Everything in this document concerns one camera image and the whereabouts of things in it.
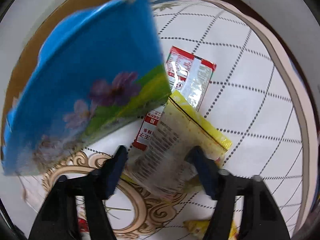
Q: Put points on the white diamond pattern blanket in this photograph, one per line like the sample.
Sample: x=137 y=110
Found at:
x=247 y=100

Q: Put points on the clear yellow edged snack packet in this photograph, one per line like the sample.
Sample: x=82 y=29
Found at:
x=162 y=168

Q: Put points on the red white strip snack packet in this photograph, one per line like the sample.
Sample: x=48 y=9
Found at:
x=188 y=74

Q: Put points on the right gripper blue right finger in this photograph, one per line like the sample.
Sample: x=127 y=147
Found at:
x=208 y=172

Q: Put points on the open cardboard milk box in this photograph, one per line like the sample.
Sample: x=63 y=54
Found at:
x=89 y=69

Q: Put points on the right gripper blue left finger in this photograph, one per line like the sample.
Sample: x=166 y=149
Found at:
x=111 y=171

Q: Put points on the yellow guoba snack bag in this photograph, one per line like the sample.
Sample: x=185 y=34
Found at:
x=198 y=228

